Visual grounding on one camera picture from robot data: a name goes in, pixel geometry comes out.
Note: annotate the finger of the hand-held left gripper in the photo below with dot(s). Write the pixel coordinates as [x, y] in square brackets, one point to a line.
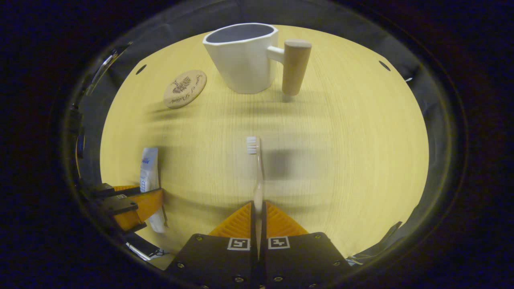
[105, 189]
[144, 204]

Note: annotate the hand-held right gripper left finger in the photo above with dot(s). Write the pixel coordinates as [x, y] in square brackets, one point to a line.
[217, 261]

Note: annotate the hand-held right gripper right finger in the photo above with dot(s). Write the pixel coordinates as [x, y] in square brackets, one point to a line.
[301, 261]

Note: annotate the white toothpaste tube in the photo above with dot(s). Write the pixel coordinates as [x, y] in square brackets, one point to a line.
[148, 168]

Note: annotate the beige toothbrush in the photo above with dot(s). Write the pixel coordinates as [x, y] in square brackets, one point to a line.
[253, 145]

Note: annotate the round wooden coaster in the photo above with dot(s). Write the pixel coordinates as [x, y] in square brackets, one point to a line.
[184, 89]

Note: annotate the wooden desktop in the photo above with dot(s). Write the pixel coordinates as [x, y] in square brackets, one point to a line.
[341, 140]

